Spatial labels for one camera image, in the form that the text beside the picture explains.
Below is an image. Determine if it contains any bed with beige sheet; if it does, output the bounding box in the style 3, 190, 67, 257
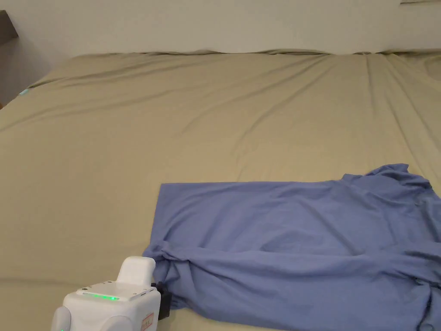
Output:
0, 48, 441, 331

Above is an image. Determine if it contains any blue shirt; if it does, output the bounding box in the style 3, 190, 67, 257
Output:
142, 163, 441, 331

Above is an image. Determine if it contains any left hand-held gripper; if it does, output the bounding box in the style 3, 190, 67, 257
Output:
51, 256, 172, 331

